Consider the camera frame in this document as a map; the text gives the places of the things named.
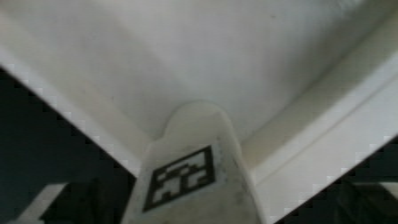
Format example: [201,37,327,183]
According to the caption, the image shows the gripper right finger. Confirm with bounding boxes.
[334,181,398,224]

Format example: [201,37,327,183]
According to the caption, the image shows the white table leg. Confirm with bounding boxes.
[121,101,265,224]

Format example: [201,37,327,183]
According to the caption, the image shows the white L-shaped fence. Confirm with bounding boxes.
[257,78,398,224]

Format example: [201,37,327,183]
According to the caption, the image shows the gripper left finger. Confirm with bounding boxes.
[16,179,138,224]

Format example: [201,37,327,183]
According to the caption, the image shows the white square table top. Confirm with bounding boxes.
[0,0,398,177]

